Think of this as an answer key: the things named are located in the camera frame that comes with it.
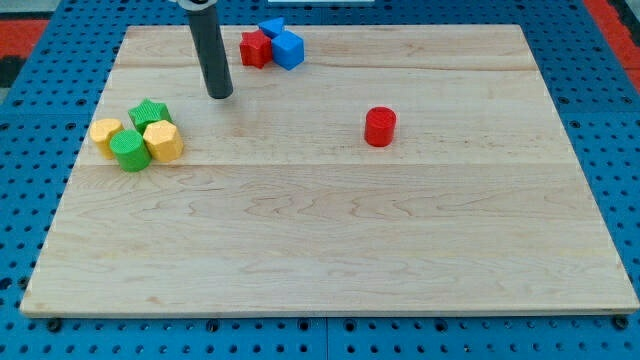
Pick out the green star block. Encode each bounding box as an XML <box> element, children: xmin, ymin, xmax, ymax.
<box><xmin>128</xmin><ymin>98</ymin><xmax>173</xmax><ymax>135</ymax></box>

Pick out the light wooden board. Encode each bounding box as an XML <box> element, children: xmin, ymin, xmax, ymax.
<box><xmin>21</xmin><ymin>25</ymin><xmax>639</xmax><ymax>318</ymax></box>

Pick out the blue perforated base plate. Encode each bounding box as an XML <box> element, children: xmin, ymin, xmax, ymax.
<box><xmin>1</xmin><ymin>1</ymin><xmax>639</xmax><ymax>359</ymax></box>

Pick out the yellow heart block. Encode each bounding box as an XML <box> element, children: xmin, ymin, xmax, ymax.
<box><xmin>89</xmin><ymin>118</ymin><xmax>124</xmax><ymax>159</ymax></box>

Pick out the green cylinder block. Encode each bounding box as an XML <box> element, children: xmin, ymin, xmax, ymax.
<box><xmin>109</xmin><ymin>129</ymin><xmax>151</xmax><ymax>172</ymax></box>

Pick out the red cylinder block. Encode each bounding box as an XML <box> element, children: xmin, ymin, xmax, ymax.
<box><xmin>364</xmin><ymin>106</ymin><xmax>397</xmax><ymax>147</ymax></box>

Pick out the yellow hexagon block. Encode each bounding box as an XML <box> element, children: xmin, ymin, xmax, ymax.
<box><xmin>143</xmin><ymin>120</ymin><xmax>184</xmax><ymax>162</ymax></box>

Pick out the blue cube block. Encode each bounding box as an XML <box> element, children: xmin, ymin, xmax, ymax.
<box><xmin>271</xmin><ymin>30</ymin><xmax>305</xmax><ymax>70</ymax></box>

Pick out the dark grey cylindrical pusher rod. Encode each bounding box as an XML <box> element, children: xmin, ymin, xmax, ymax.
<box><xmin>181</xmin><ymin>0</ymin><xmax>233</xmax><ymax>99</ymax></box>

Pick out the blue triangle block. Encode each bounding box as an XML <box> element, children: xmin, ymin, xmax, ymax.
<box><xmin>257</xmin><ymin>17</ymin><xmax>285</xmax><ymax>39</ymax></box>

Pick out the red star block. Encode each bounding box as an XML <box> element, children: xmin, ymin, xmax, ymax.
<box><xmin>239</xmin><ymin>29</ymin><xmax>272</xmax><ymax>69</ymax></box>

